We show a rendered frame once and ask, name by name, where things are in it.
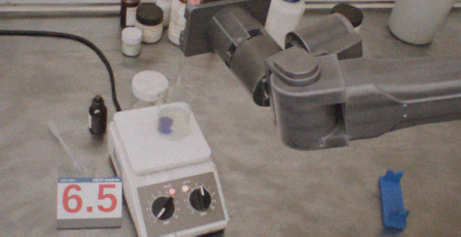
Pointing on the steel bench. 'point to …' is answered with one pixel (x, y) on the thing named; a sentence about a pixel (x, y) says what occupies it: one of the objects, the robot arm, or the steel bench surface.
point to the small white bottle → (165, 5)
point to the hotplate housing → (129, 180)
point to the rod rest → (393, 200)
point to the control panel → (180, 222)
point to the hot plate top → (146, 158)
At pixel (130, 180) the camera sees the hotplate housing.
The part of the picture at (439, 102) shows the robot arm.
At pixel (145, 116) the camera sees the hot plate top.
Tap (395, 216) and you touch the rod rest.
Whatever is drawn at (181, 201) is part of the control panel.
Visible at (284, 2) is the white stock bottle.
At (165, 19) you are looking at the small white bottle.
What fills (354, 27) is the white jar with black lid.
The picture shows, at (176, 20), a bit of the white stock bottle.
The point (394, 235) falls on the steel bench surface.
